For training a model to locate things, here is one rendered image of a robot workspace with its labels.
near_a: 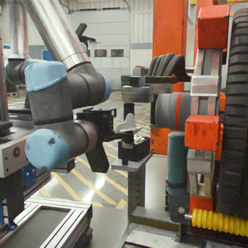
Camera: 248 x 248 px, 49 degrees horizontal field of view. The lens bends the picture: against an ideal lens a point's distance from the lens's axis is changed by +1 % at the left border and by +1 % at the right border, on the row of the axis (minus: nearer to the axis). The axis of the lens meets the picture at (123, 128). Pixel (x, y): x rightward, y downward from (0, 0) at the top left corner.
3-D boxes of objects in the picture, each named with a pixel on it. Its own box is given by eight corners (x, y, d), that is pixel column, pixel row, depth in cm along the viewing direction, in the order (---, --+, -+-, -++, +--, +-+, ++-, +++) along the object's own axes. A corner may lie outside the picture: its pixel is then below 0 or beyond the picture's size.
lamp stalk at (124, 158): (126, 166, 157) (126, 131, 153) (121, 165, 158) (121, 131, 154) (128, 164, 160) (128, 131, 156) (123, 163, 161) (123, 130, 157)
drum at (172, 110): (216, 138, 89) (219, 95, 86) (153, 132, 96) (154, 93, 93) (217, 129, 102) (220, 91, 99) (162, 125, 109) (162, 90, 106)
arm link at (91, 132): (89, 157, 57) (56, 154, 60) (99, 152, 61) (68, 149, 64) (88, 122, 55) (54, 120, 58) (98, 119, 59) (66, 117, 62)
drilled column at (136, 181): (141, 221, 183) (141, 162, 174) (127, 218, 186) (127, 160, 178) (145, 213, 192) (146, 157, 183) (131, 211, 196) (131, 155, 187)
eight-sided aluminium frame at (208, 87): (208, 225, 74) (224, 14, 63) (183, 221, 77) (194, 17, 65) (215, 163, 124) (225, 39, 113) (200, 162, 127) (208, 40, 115)
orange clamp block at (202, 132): (219, 142, 69) (218, 152, 61) (187, 140, 72) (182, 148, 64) (221, 116, 68) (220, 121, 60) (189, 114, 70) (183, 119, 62)
